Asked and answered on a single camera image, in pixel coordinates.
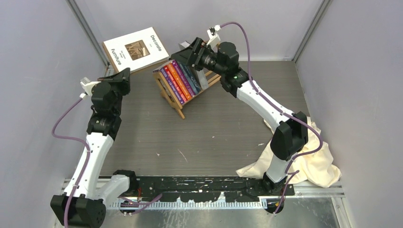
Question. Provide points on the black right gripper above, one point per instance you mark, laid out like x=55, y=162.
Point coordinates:
x=187, y=55

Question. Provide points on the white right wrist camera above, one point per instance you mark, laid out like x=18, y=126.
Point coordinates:
x=214, y=38

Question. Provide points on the floral Louisa May Alcott book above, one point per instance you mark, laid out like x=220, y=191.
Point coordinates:
x=191, y=78

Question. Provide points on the wooden book rack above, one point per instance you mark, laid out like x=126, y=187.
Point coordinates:
x=167, y=93

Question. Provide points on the cream cloth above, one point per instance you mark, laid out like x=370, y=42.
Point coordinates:
x=317, y=168

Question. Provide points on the magenta paperback book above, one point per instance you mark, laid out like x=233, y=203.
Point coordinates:
x=181, y=80

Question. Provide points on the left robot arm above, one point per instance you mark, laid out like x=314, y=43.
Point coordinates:
x=82, y=204

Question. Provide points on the orange 78-Storey Treehouse book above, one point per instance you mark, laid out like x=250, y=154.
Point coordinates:
x=182, y=90

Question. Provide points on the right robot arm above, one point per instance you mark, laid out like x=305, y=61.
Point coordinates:
x=290, y=128

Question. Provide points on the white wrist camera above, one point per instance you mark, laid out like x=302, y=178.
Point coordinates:
x=87, y=86
x=214, y=38

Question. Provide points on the stack of grey magazines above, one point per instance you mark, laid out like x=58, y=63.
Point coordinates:
x=200, y=75

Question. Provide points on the red Treehouse book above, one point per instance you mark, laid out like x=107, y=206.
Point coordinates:
x=173, y=85

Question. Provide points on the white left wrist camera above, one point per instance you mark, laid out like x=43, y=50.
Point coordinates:
x=87, y=86

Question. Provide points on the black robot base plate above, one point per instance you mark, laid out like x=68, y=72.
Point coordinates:
x=199, y=188

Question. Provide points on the white Decorate Furniture book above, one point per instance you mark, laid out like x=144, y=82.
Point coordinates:
x=136, y=51

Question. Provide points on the blue Nineteen Eighty-Four book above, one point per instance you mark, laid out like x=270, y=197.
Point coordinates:
x=186, y=80

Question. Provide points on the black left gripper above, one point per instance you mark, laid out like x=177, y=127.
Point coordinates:
x=121, y=79

